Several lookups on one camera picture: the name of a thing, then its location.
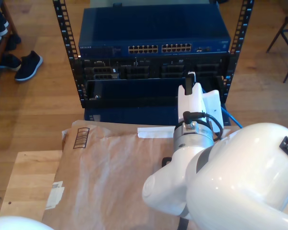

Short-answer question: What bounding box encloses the blue network cable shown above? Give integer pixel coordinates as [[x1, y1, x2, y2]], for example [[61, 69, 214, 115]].
[[201, 88, 245, 129]]

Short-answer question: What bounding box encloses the black rack server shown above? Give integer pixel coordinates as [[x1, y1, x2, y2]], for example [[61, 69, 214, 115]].
[[80, 54, 231, 81]]

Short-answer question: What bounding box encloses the black rack tray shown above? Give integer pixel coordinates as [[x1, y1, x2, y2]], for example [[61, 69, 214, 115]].
[[83, 76, 228, 109]]

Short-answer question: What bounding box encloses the dark blue base unit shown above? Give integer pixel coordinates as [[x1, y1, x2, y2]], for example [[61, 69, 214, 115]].
[[83, 104, 231, 127]]

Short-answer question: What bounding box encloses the grey flat panel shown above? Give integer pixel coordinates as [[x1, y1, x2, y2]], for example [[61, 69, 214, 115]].
[[89, 0, 219, 10]]

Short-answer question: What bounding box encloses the brown paper mailer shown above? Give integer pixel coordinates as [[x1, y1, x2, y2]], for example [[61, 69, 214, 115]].
[[39, 119, 240, 230]]

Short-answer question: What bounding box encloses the black sneaker white sole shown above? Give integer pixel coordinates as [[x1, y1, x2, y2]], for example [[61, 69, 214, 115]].
[[0, 53, 22, 72], [14, 50, 44, 82]]

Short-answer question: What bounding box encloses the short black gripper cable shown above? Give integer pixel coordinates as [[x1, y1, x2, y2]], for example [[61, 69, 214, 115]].
[[183, 110, 223, 142]]

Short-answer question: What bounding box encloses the blue network switch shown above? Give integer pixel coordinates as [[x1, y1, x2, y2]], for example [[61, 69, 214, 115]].
[[78, 8, 232, 58]]

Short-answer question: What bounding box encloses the black rack frame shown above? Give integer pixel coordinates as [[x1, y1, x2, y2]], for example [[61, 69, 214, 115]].
[[52, 0, 255, 109]]

